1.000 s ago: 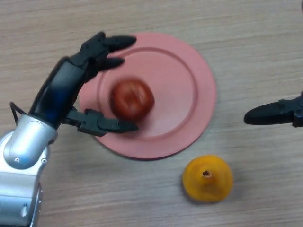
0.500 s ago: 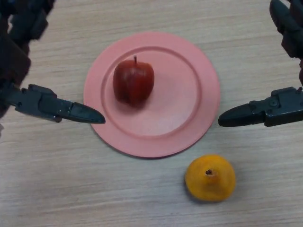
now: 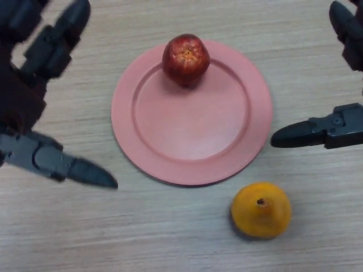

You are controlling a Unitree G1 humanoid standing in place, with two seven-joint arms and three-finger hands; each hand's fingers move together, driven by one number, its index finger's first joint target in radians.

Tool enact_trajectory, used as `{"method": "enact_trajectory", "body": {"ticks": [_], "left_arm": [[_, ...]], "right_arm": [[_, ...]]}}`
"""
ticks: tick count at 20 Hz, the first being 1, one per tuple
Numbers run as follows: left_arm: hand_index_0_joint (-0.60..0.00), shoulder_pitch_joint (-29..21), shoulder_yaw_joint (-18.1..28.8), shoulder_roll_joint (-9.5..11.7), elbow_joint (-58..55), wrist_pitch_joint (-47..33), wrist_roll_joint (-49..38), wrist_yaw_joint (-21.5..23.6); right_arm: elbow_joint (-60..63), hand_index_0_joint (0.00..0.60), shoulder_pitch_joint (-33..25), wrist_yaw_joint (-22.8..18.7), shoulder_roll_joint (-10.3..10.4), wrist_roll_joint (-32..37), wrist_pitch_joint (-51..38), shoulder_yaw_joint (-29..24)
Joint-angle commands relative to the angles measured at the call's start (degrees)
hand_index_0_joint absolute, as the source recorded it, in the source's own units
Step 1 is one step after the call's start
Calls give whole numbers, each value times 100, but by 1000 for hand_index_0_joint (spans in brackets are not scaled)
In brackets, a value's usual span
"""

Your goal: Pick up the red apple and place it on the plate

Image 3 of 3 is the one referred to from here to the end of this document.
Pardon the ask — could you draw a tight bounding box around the red apple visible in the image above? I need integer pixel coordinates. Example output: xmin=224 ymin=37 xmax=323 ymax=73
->
xmin=162 ymin=33 xmax=211 ymax=88

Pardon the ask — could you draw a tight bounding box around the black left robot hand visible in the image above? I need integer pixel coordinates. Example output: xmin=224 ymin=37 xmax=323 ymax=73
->
xmin=0 ymin=0 xmax=119 ymax=190

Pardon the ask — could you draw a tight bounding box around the yellow pear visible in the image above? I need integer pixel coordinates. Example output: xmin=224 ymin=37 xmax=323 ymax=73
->
xmin=231 ymin=182 xmax=292 ymax=240

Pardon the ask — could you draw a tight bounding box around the pink round plate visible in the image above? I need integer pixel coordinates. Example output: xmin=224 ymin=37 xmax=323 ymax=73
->
xmin=111 ymin=39 xmax=273 ymax=187

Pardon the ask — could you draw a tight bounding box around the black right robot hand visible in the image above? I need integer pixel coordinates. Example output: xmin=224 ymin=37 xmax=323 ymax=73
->
xmin=271 ymin=0 xmax=363 ymax=150

